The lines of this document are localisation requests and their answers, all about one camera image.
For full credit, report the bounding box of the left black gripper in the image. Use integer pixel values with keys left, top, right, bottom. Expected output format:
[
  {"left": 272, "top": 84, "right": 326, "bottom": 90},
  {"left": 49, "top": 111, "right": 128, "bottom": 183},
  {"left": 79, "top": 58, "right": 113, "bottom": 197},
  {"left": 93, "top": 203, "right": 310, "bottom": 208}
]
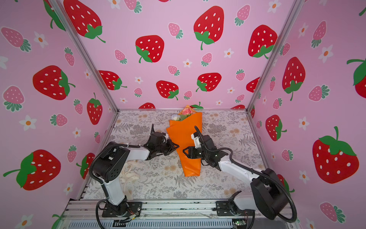
[{"left": 155, "top": 139, "right": 179, "bottom": 155}]

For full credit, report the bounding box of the orange wrapping paper sheet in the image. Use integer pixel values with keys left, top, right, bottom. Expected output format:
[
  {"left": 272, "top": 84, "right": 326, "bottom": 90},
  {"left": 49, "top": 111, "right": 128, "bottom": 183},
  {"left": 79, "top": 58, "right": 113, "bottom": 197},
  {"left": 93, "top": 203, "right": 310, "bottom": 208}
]
[{"left": 166, "top": 106, "right": 202, "bottom": 177}]

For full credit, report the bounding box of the cream ribbon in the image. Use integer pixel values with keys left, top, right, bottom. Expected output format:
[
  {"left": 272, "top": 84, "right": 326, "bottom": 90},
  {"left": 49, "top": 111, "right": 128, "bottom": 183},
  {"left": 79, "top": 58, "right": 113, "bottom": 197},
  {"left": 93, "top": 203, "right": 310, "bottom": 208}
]
[{"left": 119, "top": 160, "right": 143, "bottom": 200}]

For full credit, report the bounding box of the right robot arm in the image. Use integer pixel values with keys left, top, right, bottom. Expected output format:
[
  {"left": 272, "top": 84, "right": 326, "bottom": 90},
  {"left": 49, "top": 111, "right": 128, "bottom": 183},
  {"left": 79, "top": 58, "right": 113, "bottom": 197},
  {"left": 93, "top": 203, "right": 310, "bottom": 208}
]
[{"left": 183, "top": 132, "right": 297, "bottom": 223}]

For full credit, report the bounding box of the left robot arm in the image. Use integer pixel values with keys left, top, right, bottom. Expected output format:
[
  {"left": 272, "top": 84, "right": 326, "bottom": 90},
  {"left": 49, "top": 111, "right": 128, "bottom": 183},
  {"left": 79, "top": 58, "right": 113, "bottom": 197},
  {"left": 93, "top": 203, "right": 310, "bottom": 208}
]
[{"left": 89, "top": 132, "right": 179, "bottom": 216}]

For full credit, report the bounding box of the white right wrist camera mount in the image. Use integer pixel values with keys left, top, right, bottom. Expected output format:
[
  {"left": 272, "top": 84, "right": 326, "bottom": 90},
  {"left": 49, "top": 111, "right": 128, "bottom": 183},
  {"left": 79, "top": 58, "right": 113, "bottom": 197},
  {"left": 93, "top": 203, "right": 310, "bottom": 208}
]
[{"left": 191, "top": 133, "right": 201, "bottom": 148}]

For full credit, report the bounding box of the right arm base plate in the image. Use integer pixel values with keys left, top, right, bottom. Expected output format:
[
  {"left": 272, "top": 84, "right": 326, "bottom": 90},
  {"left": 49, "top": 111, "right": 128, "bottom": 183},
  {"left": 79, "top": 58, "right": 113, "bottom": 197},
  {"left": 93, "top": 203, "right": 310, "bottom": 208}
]
[{"left": 212, "top": 200, "right": 253, "bottom": 217}]

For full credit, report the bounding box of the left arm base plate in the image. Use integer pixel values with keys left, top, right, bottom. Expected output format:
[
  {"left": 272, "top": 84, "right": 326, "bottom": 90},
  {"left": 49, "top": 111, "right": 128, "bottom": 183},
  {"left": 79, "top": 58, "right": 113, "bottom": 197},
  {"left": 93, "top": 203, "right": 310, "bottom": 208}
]
[{"left": 102, "top": 201, "right": 143, "bottom": 218}]

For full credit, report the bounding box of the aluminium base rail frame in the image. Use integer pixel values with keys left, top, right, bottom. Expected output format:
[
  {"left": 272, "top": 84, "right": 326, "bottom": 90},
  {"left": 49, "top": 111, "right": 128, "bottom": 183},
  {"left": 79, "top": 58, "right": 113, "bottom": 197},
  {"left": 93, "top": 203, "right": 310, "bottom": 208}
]
[{"left": 53, "top": 199, "right": 301, "bottom": 229}]

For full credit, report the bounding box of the left vertical aluminium post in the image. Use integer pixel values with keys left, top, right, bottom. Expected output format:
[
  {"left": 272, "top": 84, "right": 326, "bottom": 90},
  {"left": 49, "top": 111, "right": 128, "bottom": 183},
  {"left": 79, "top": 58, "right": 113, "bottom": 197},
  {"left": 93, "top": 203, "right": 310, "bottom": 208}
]
[{"left": 50, "top": 0, "right": 119, "bottom": 114}]

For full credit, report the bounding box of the vertical aluminium post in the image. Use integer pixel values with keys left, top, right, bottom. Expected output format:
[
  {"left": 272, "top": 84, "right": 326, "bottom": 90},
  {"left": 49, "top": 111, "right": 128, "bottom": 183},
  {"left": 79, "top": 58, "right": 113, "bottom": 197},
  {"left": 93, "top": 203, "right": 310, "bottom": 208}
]
[
  {"left": 246, "top": 0, "right": 305, "bottom": 114},
  {"left": 50, "top": 0, "right": 119, "bottom": 114}
]

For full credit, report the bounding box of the right vertical aluminium post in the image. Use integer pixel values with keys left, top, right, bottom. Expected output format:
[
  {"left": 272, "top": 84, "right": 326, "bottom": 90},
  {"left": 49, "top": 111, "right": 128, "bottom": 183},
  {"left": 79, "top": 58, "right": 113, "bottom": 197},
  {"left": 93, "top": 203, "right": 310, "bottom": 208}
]
[{"left": 246, "top": 0, "right": 305, "bottom": 114}]

